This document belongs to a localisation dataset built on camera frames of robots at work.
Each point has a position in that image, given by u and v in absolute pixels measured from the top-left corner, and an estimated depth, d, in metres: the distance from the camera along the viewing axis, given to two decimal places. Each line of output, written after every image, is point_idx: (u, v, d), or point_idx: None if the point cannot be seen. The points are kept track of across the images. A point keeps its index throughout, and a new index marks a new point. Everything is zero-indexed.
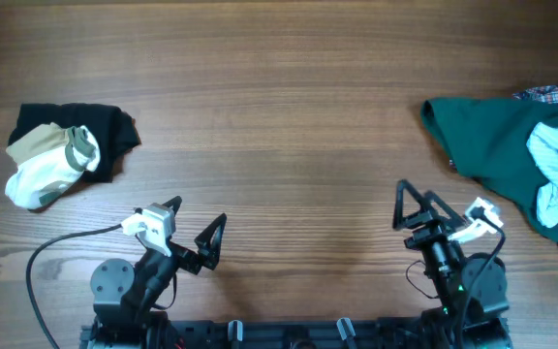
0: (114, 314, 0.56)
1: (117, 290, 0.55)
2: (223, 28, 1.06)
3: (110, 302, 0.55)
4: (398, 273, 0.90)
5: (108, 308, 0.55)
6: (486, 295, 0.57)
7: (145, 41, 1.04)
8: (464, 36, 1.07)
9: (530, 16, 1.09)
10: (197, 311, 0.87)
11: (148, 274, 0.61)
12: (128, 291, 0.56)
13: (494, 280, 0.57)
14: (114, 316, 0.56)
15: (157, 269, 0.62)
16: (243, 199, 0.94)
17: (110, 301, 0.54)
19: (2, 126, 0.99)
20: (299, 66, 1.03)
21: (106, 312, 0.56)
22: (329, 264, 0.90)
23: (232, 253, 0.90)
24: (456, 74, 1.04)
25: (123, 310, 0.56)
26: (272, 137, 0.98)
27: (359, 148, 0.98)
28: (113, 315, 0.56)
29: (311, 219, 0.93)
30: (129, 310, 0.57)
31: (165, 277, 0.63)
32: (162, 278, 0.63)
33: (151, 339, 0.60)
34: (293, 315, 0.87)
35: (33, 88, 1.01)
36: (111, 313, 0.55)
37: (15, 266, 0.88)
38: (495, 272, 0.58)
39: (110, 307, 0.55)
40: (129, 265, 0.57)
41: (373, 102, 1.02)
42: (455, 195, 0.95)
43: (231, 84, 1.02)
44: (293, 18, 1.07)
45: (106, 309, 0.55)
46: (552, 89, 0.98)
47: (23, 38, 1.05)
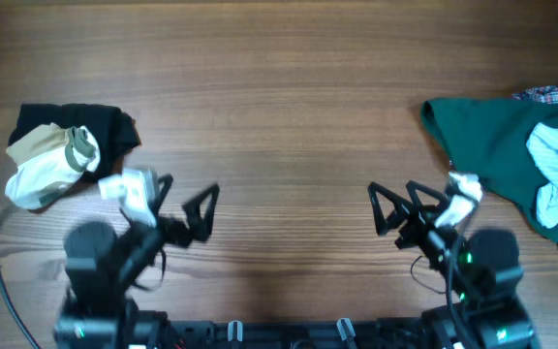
0: (85, 277, 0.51)
1: (92, 249, 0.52)
2: (222, 29, 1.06)
3: (85, 264, 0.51)
4: (398, 273, 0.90)
5: (78, 270, 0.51)
6: (498, 262, 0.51)
7: (146, 42, 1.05)
8: (463, 36, 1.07)
9: (529, 16, 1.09)
10: (197, 311, 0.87)
11: (132, 245, 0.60)
12: (102, 248, 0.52)
13: (503, 244, 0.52)
14: (87, 283, 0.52)
15: (142, 239, 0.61)
16: (244, 199, 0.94)
17: (85, 263, 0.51)
19: (2, 127, 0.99)
20: (299, 66, 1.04)
21: (76, 275, 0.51)
22: (329, 264, 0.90)
23: (232, 253, 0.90)
24: (456, 74, 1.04)
25: (97, 274, 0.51)
26: (272, 137, 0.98)
27: (359, 148, 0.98)
28: (85, 281, 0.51)
29: (311, 219, 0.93)
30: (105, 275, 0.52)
31: (149, 250, 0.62)
32: (145, 251, 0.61)
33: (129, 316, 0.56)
34: (293, 315, 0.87)
35: (33, 89, 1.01)
36: (83, 277, 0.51)
37: (16, 267, 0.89)
38: (501, 236, 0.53)
39: (79, 269, 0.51)
40: (108, 227, 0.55)
41: (373, 103, 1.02)
42: None
43: (231, 84, 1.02)
44: (293, 19, 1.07)
45: (79, 271, 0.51)
46: (552, 89, 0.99)
47: (23, 38, 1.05)
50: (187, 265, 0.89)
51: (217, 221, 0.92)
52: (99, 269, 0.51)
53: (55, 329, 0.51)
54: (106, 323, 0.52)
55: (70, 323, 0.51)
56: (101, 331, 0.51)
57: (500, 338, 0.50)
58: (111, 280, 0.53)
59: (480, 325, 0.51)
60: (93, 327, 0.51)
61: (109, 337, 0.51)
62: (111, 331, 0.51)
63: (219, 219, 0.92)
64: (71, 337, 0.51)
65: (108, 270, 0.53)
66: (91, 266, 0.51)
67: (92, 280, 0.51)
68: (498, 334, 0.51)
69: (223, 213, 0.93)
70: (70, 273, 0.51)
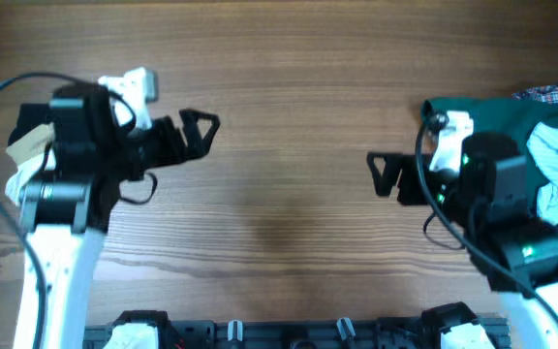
0: (71, 115, 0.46)
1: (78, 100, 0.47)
2: (222, 28, 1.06)
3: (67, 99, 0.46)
4: (398, 273, 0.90)
5: (65, 109, 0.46)
6: (495, 153, 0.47)
7: (145, 41, 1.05)
8: (464, 36, 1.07)
9: (530, 15, 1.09)
10: (197, 310, 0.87)
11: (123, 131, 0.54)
12: (92, 92, 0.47)
13: (500, 140, 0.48)
14: (71, 127, 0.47)
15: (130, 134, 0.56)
16: (244, 199, 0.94)
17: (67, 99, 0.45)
19: (2, 126, 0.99)
20: (299, 65, 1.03)
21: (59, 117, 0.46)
22: (329, 264, 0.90)
23: (232, 253, 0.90)
24: (456, 74, 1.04)
25: (83, 114, 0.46)
26: (272, 137, 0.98)
27: (359, 148, 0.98)
28: (70, 121, 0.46)
29: (311, 219, 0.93)
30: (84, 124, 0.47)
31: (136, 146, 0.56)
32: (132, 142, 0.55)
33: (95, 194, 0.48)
34: (293, 315, 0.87)
35: (33, 88, 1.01)
36: (66, 115, 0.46)
37: (16, 266, 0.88)
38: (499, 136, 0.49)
39: (66, 105, 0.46)
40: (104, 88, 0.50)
41: (373, 102, 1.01)
42: None
43: (231, 84, 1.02)
44: (293, 18, 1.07)
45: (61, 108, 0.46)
46: (553, 89, 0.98)
47: (23, 38, 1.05)
50: (187, 264, 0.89)
51: (217, 221, 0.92)
52: (85, 109, 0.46)
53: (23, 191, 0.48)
54: (77, 184, 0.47)
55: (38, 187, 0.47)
56: (74, 195, 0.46)
57: (525, 259, 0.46)
58: (93, 133, 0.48)
59: (501, 241, 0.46)
60: (61, 190, 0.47)
61: (80, 202, 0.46)
62: (84, 193, 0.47)
63: (218, 219, 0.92)
64: (37, 201, 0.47)
65: (91, 121, 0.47)
66: (77, 101, 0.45)
67: (77, 120, 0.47)
68: (523, 253, 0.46)
69: (223, 213, 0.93)
70: (54, 111, 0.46)
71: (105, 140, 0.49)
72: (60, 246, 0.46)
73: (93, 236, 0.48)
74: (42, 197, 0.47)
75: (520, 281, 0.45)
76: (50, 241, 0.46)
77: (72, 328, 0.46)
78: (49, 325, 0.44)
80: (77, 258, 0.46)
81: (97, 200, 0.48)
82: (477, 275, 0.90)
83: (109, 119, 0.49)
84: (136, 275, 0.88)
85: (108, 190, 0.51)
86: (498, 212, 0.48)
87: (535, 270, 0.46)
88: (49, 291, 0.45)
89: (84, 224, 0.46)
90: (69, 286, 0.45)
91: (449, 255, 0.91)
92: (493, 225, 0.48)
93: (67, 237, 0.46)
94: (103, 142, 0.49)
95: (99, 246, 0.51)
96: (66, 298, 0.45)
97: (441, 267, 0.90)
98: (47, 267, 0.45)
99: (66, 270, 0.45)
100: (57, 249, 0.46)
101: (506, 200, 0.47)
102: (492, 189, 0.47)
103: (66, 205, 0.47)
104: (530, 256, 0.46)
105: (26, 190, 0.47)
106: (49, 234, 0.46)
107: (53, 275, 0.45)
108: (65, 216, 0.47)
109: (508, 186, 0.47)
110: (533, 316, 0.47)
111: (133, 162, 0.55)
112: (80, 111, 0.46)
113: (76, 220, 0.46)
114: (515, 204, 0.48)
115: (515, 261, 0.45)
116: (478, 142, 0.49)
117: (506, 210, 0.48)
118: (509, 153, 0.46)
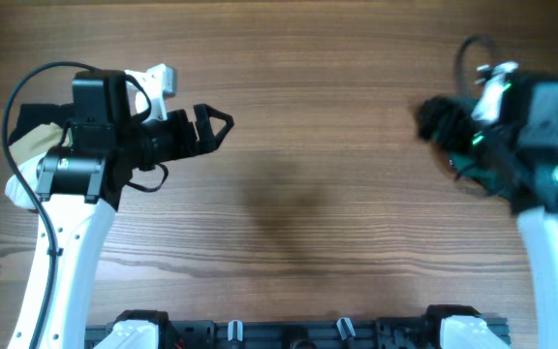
0: (91, 95, 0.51)
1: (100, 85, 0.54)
2: (222, 28, 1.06)
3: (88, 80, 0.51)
4: (398, 273, 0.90)
5: (86, 88, 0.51)
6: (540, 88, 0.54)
7: (145, 42, 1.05)
8: (463, 36, 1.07)
9: (529, 16, 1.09)
10: (197, 310, 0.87)
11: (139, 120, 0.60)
12: (111, 75, 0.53)
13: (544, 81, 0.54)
14: (89, 108, 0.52)
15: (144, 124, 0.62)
16: (243, 199, 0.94)
17: (90, 80, 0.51)
19: (1, 126, 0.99)
20: (299, 66, 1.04)
21: (79, 97, 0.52)
22: (329, 264, 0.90)
23: (232, 254, 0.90)
24: (456, 74, 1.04)
25: (102, 95, 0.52)
26: (272, 137, 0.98)
27: (359, 148, 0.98)
28: (88, 100, 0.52)
29: (311, 219, 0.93)
30: (102, 103, 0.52)
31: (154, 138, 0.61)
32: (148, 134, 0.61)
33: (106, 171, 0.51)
34: (294, 315, 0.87)
35: (32, 88, 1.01)
36: (88, 92, 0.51)
37: (16, 267, 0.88)
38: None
39: (88, 85, 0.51)
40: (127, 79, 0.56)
41: (373, 102, 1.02)
42: (455, 195, 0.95)
43: (231, 84, 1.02)
44: (293, 18, 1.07)
45: (83, 87, 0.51)
46: None
47: (23, 38, 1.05)
50: (187, 264, 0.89)
51: (217, 221, 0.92)
52: (105, 87, 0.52)
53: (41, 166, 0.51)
54: (93, 158, 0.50)
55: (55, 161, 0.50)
56: (89, 168, 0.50)
57: (554, 179, 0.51)
58: (108, 113, 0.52)
59: (535, 161, 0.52)
60: (77, 163, 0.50)
61: (94, 172, 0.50)
62: (99, 165, 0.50)
63: (219, 219, 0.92)
64: (54, 171, 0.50)
65: (108, 102, 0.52)
66: (99, 81, 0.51)
67: (96, 101, 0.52)
68: (555, 174, 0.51)
69: (223, 213, 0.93)
70: (77, 92, 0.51)
71: (121, 121, 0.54)
72: (73, 213, 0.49)
73: (105, 207, 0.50)
74: (57, 169, 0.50)
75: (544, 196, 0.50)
76: (64, 208, 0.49)
77: (79, 295, 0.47)
78: (57, 288, 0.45)
80: (87, 225, 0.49)
81: (110, 174, 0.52)
82: (476, 275, 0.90)
83: (125, 106, 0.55)
84: (136, 275, 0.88)
85: (121, 167, 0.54)
86: (534, 137, 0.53)
87: None
88: (60, 255, 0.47)
89: (98, 194, 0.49)
90: (78, 251, 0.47)
91: (449, 255, 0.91)
92: (527, 150, 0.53)
93: (79, 206, 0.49)
94: (118, 125, 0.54)
95: (109, 222, 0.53)
96: (76, 263, 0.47)
97: (441, 267, 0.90)
98: (59, 232, 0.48)
99: (77, 236, 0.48)
100: (69, 216, 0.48)
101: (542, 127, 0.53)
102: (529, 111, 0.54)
103: (80, 177, 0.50)
104: (557, 177, 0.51)
105: (44, 164, 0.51)
106: (63, 203, 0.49)
107: (64, 241, 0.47)
108: (79, 187, 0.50)
109: (543, 111, 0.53)
110: (553, 233, 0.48)
111: (146, 149, 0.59)
112: (100, 90, 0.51)
113: (89, 190, 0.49)
114: (550, 132, 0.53)
115: (542, 178, 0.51)
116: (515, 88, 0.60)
117: (539, 143, 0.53)
118: (553, 81, 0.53)
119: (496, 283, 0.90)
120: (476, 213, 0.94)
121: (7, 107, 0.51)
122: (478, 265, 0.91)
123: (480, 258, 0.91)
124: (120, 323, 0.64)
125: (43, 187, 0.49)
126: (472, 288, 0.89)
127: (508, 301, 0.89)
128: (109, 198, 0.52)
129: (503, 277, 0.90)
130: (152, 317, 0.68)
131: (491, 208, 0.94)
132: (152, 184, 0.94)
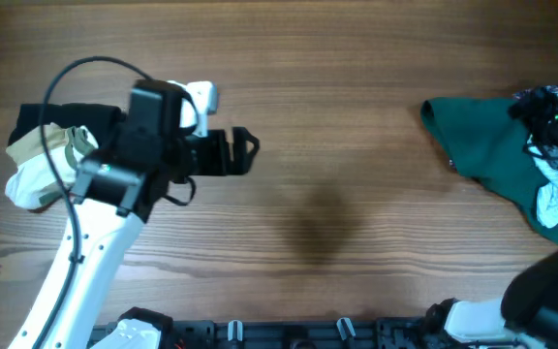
0: (147, 107, 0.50)
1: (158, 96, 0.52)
2: (223, 28, 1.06)
3: (147, 92, 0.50)
4: (398, 273, 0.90)
5: (144, 99, 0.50)
6: None
7: (145, 41, 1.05)
8: (464, 36, 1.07)
9: (530, 15, 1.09)
10: (197, 310, 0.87)
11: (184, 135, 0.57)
12: (170, 89, 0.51)
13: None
14: (141, 118, 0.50)
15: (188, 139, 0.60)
16: (244, 199, 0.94)
17: (149, 92, 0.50)
19: (1, 126, 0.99)
20: (299, 65, 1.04)
21: (135, 104, 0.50)
22: (329, 264, 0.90)
23: (232, 253, 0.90)
24: (456, 74, 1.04)
25: (157, 108, 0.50)
26: (272, 137, 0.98)
27: (360, 148, 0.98)
28: (143, 109, 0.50)
29: (312, 218, 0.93)
30: (154, 116, 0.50)
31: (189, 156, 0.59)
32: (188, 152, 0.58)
33: (143, 188, 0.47)
34: (294, 315, 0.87)
35: (32, 88, 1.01)
36: (145, 103, 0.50)
37: (16, 266, 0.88)
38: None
39: (145, 96, 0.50)
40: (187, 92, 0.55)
41: (373, 102, 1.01)
42: (455, 195, 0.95)
43: (231, 84, 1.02)
44: (293, 18, 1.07)
45: (141, 96, 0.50)
46: (553, 89, 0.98)
47: (23, 38, 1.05)
50: (187, 264, 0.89)
51: (218, 221, 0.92)
52: (160, 101, 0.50)
53: (79, 166, 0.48)
54: (134, 171, 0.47)
55: (96, 164, 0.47)
56: (127, 179, 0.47)
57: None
58: (160, 127, 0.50)
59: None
60: (118, 174, 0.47)
61: (132, 185, 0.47)
62: (137, 177, 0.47)
63: (219, 219, 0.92)
64: (94, 174, 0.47)
65: (163, 114, 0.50)
66: (157, 94, 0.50)
67: (149, 112, 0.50)
68: None
69: (223, 213, 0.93)
70: (133, 100, 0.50)
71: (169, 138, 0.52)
72: (100, 222, 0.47)
73: (137, 221, 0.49)
74: (96, 173, 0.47)
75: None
76: (94, 214, 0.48)
77: (91, 305, 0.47)
78: (71, 297, 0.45)
80: (113, 237, 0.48)
81: (149, 189, 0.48)
82: (476, 275, 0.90)
83: (177, 120, 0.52)
84: (136, 275, 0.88)
85: (161, 183, 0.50)
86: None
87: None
88: (81, 263, 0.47)
89: (130, 207, 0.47)
90: (99, 263, 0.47)
91: (449, 255, 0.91)
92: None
93: (109, 215, 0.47)
94: (168, 142, 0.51)
95: (138, 235, 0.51)
96: (94, 274, 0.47)
97: (441, 267, 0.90)
98: (85, 238, 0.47)
99: (101, 247, 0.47)
100: (97, 224, 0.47)
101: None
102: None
103: (118, 187, 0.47)
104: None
105: (84, 164, 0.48)
106: (94, 206, 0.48)
107: (88, 249, 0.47)
108: (114, 196, 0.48)
109: None
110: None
111: (184, 167, 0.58)
112: (156, 103, 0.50)
113: (123, 203, 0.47)
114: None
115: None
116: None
117: None
118: None
119: (496, 283, 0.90)
120: (476, 213, 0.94)
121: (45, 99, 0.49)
122: (478, 266, 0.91)
123: (480, 258, 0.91)
124: (125, 320, 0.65)
125: (78, 189, 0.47)
126: (472, 288, 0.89)
127: None
128: (142, 211, 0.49)
129: (504, 277, 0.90)
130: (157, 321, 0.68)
131: (491, 208, 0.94)
132: (186, 199, 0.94)
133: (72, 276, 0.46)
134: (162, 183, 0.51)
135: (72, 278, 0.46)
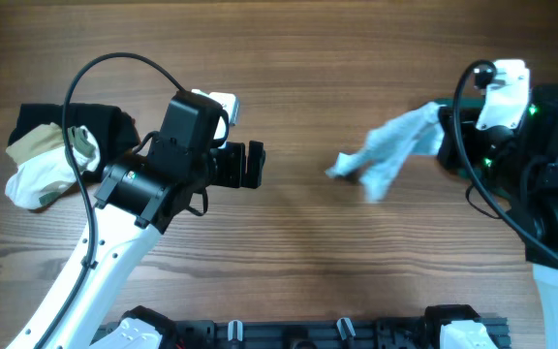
0: (182, 120, 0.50)
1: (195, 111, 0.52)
2: (222, 28, 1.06)
3: (186, 107, 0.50)
4: (398, 273, 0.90)
5: (180, 111, 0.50)
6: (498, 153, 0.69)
7: (146, 42, 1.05)
8: (465, 36, 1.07)
9: (530, 15, 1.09)
10: (198, 310, 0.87)
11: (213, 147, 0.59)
12: (208, 105, 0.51)
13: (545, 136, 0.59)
14: (175, 130, 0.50)
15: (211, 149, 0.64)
16: (244, 199, 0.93)
17: (188, 108, 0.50)
19: (1, 126, 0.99)
20: (299, 65, 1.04)
21: (171, 117, 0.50)
22: (329, 264, 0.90)
23: (232, 253, 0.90)
24: (456, 74, 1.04)
25: (193, 122, 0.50)
26: (272, 137, 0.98)
27: (359, 148, 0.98)
28: (178, 123, 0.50)
29: (312, 219, 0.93)
30: (187, 134, 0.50)
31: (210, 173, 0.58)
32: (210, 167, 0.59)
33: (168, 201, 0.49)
34: (293, 315, 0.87)
35: (32, 88, 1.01)
36: (182, 118, 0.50)
37: (16, 267, 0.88)
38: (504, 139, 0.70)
39: (182, 110, 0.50)
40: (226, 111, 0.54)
41: (373, 102, 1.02)
42: (455, 195, 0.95)
43: (232, 84, 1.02)
44: (293, 18, 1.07)
45: (179, 111, 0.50)
46: None
47: (23, 38, 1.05)
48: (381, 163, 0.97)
50: (187, 264, 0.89)
51: (217, 221, 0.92)
52: (198, 118, 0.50)
53: (108, 172, 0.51)
54: (157, 183, 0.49)
55: (123, 172, 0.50)
56: (151, 191, 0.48)
57: None
58: (192, 142, 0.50)
59: (553, 206, 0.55)
60: (142, 184, 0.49)
61: (154, 197, 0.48)
62: (161, 191, 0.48)
63: (218, 219, 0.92)
64: (119, 181, 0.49)
65: (197, 129, 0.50)
66: (195, 111, 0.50)
67: (183, 125, 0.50)
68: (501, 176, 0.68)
69: (223, 213, 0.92)
70: (170, 111, 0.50)
71: (198, 153, 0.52)
72: (117, 230, 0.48)
73: (154, 231, 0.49)
74: (122, 180, 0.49)
75: None
76: (112, 220, 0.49)
77: (96, 312, 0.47)
78: (77, 301, 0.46)
80: (130, 246, 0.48)
81: (170, 202, 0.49)
82: (476, 275, 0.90)
83: (210, 134, 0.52)
84: (136, 275, 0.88)
85: (184, 195, 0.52)
86: (557, 174, 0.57)
87: None
88: (93, 269, 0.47)
89: (149, 219, 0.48)
90: (111, 269, 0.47)
91: (449, 255, 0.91)
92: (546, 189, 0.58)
93: (128, 224, 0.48)
94: (196, 153, 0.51)
95: (151, 247, 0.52)
96: (105, 280, 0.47)
97: (441, 267, 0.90)
98: (101, 245, 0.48)
99: (114, 255, 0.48)
100: (114, 231, 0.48)
101: None
102: (555, 150, 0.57)
103: (142, 198, 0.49)
104: None
105: (111, 170, 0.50)
106: (113, 213, 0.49)
107: (102, 255, 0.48)
108: (137, 205, 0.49)
109: None
110: None
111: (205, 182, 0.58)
112: (192, 117, 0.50)
113: (143, 214, 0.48)
114: None
115: None
116: (548, 98, 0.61)
117: None
118: None
119: (496, 283, 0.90)
120: (477, 212, 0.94)
121: (68, 96, 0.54)
122: (477, 266, 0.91)
123: (480, 258, 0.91)
124: (128, 319, 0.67)
125: (102, 194, 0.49)
126: (472, 289, 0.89)
127: (508, 301, 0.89)
128: (162, 222, 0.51)
129: (504, 277, 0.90)
130: (161, 325, 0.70)
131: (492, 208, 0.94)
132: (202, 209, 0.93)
133: (83, 281, 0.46)
134: (185, 197, 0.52)
135: (83, 283, 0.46)
